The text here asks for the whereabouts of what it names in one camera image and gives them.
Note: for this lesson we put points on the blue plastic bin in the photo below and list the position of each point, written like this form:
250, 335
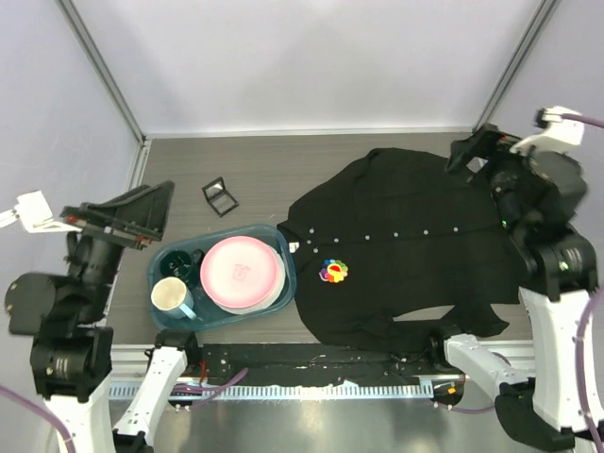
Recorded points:
247, 272

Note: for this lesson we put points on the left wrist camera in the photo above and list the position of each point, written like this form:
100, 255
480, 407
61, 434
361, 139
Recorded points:
35, 215

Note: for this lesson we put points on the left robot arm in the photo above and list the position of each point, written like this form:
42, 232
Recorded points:
70, 356

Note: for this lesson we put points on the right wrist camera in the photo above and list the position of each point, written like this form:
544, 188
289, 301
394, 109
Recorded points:
561, 132

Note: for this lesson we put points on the white plate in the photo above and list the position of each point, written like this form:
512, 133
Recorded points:
264, 297

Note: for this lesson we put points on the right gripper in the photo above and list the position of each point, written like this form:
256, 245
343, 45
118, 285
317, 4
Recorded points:
489, 142

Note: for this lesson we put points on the light blue mug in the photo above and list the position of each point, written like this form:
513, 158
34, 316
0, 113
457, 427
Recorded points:
172, 297

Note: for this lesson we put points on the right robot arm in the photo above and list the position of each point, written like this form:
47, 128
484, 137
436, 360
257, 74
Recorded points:
537, 187

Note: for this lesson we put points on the pink plate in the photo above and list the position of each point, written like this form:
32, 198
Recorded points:
238, 271

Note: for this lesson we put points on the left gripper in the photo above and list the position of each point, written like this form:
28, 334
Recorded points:
146, 208

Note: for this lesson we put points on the black button shirt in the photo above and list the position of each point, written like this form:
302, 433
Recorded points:
425, 250

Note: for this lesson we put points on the dark green mug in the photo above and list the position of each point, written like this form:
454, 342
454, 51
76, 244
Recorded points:
183, 265

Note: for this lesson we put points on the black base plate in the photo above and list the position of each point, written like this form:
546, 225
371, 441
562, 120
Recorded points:
310, 365

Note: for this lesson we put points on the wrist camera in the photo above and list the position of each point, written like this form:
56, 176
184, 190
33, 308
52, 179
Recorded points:
561, 132
35, 215

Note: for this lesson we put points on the rainbow flower brooch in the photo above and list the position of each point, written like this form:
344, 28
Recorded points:
333, 271

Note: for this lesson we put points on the white cable duct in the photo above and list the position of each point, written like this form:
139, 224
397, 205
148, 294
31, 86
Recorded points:
126, 391

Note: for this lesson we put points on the black folding mirror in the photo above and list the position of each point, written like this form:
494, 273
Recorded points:
219, 198

